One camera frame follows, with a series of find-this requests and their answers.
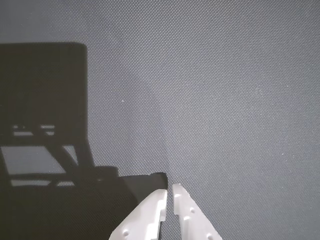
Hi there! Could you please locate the dark gray mat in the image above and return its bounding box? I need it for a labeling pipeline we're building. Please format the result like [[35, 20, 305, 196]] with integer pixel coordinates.
[[0, 0, 320, 240]]

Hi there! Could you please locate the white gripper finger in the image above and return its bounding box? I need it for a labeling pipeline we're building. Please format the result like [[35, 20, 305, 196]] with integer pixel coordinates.
[[171, 183, 224, 240], [108, 189, 168, 240]]

